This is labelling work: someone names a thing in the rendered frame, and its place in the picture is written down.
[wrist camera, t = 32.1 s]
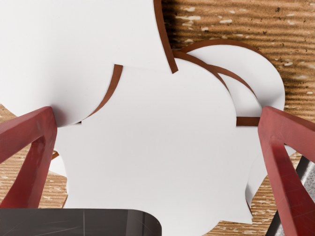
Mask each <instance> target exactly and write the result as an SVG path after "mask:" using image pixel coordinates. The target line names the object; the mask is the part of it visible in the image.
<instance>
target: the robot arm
mask: <svg viewBox="0 0 315 236"><path fill-rule="evenodd" d="M257 131H258V136H259V141H260V145H261V149H262V155H263V159H264V163H265V167H266V170H267V174H268V177H269V181H270V185H271V188H272V192H273V195H274V199H275V202H276V205H277V210H278V213H279V217H280V220H281V223H282V227H283V231H284V234H285V236H315V203H314V201H313V200H312V199H311V197H310V195H309V194H308V192H307V191H306V189H305V188H304V186H303V184H302V182H301V181H300V179H299V177H298V174H297V172H296V170H295V168H294V166H293V163H292V161H291V159H290V157H289V155H288V152H287V150H286V148H285V146H284V143H285V144H286V145H288V146H290V147H291V148H292V149H294V150H295V151H297V152H298V153H300V154H301V155H303V156H304V157H306V158H307V159H308V160H310V161H311V162H313V163H314V164H315V123H314V122H311V121H308V120H306V119H303V118H300V117H297V116H295V115H293V114H290V113H287V112H285V111H282V110H279V109H277V108H274V107H271V106H264V107H263V109H262V113H261V117H260V121H259V125H258V129H257ZM57 132H58V129H57V125H56V121H55V117H54V113H53V109H52V107H51V106H45V107H42V108H40V109H37V110H34V111H31V112H29V113H26V114H24V115H21V116H18V117H16V118H13V119H11V120H8V121H6V122H3V123H0V164H2V163H3V162H5V161H6V160H7V159H9V158H10V157H12V156H13V155H15V154H16V153H18V152H19V151H20V150H22V149H23V148H25V147H26V146H28V145H29V144H30V143H31V147H30V149H29V151H28V153H27V155H26V157H25V160H24V162H23V164H22V166H21V168H20V171H19V173H18V175H17V177H16V179H15V181H14V183H13V185H12V187H11V188H10V190H9V191H8V193H7V194H6V196H5V198H4V199H3V200H2V202H1V203H0V236H162V226H161V224H160V222H159V220H158V219H157V218H156V217H155V216H153V215H151V214H150V213H147V212H145V211H141V210H136V209H107V208H38V206H39V203H40V200H41V196H42V192H43V189H44V185H45V182H46V178H47V174H48V171H49V168H50V164H51V160H52V155H53V150H54V145H55V141H56V137H57Z"/></svg>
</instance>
